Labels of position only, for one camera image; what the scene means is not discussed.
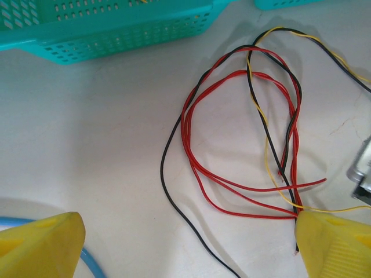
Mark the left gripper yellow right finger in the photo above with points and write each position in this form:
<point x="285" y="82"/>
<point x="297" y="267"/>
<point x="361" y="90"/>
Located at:
<point x="339" y="249"/>

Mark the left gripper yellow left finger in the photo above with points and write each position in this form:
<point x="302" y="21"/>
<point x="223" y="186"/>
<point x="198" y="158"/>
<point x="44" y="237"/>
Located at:
<point x="37" y="249"/>

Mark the blue stethoscope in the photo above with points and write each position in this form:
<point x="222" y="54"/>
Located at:
<point x="92" y="263"/>

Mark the grey metal object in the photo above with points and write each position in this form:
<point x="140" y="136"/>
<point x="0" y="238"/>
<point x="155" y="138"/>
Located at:
<point x="362" y="173"/>

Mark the teal plastic basket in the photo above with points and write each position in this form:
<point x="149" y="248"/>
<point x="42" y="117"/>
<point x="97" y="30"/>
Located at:
<point x="116" y="37"/>
<point x="275" y="4"/>

